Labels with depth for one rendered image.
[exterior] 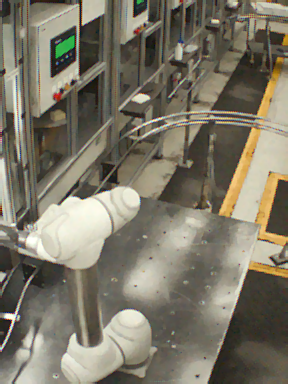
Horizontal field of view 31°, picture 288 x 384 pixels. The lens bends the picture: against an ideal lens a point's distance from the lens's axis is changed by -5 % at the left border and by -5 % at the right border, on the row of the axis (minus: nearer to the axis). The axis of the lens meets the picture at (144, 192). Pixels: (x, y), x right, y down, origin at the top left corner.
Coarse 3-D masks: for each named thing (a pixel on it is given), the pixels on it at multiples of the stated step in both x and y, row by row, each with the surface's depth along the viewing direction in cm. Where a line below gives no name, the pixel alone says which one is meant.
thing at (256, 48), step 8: (256, 8) 632; (264, 8) 632; (272, 8) 631; (280, 8) 642; (248, 16) 684; (248, 24) 691; (248, 32) 698; (256, 48) 684; (272, 48) 692; (280, 48) 697; (248, 56) 720; (272, 56) 669; (280, 56) 668
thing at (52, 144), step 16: (32, 0) 212; (48, 0) 226; (64, 0) 240; (80, 0) 257; (96, 0) 274; (112, 0) 296; (80, 16) 262; (96, 16) 280; (112, 16) 303; (80, 32) 268; (96, 32) 287; (80, 48) 273; (96, 48) 293; (80, 64) 279; (96, 64) 300; (96, 80) 334; (64, 96) 271; (96, 96) 340; (48, 112) 258; (64, 112) 276; (48, 128) 262; (64, 128) 280; (48, 144) 267; (64, 144) 285; (48, 160) 271; (64, 160) 290; (48, 176) 275
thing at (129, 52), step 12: (156, 0) 373; (156, 12) 380; (120, 48) 329; (132, 48) 350; (120, 60) 334; (132, 60) 356; (120, 72) 340; (132, 72) 362; (120, 84) 345; (132, 84) 368; (120, 96) 351
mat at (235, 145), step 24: (240, 72) 667; (264, 72) 675; (240, 96) 600; (264, 96) 606; (216, 120) 543; (264, 120) 553; (192, 144) 499; (216, 144) 501; (240, 144) 504; (192, 168) 464; (216, 168) 466; (240, 168) 468; (168, 192) 433; (192, 192) 434; (216, 192) 435
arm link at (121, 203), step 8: (104, 192) 163; (112, 192) 161; (120, 192) 160; (128, 192) 161; (104, 200) 160; (112, 200) 160; (120, 200) 159; (128, 200) 159; (136, 200) 161; (112, 208) 159; (120, 208) 159; (128, 208) 159; (136, 208) 161; (112, 216) 159; (120, 216) 160; (128, 216) 161; (112, 224) 159; (120, 224) 161; (112, 232) 161
